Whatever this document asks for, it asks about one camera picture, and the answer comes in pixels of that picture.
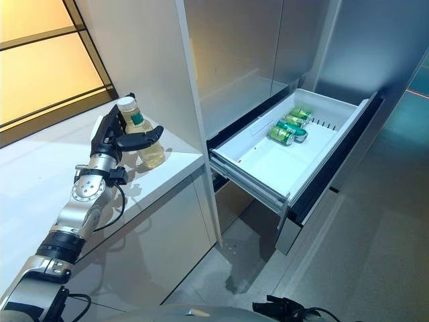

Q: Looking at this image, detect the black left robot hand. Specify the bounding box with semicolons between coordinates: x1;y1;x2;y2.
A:
90;92;165;158

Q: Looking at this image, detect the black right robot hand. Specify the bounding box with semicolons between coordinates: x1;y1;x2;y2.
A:
251;294;319;322

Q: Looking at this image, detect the yellow tea bottle white cap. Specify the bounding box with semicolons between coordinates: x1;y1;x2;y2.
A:
116;96;166;168

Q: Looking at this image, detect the white fridge drawer dark front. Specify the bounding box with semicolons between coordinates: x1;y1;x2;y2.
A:
206;87;385;233

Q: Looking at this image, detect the steel fridge drawer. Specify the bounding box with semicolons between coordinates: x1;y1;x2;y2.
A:
214;177;302;256

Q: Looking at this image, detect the steel fridge door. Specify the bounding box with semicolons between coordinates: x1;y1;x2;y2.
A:
183;0;286;142
271;0;340;97

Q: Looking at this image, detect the stainless steel fridge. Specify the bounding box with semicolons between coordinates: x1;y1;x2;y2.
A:
182;0;386;256

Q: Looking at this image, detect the grey robot torso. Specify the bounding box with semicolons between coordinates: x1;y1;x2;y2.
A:
127;303;269;322

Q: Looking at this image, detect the tall white cabinet panel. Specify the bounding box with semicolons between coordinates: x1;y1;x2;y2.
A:
73;0;223;243

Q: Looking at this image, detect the green bottle nearest in drawer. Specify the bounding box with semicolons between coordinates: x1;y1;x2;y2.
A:
267;126;296;146

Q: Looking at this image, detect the green bottle in drawer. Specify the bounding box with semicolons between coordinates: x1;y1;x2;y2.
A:
267;126;296;146
290;107;314;123

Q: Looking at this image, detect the green drink can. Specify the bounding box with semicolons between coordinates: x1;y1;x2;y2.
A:
284;113;308;129
276;120;309;142

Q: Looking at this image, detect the green bottle farthest in drawer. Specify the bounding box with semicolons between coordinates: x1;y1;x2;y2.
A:
290;107;314;123

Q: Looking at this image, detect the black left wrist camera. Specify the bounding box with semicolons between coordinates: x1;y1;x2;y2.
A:
108;166;129;186

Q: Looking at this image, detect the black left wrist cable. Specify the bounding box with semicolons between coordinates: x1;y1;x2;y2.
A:
60;180;127;233

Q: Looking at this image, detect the amber window dark frame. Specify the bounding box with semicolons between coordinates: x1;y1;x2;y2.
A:
0;0;117;148

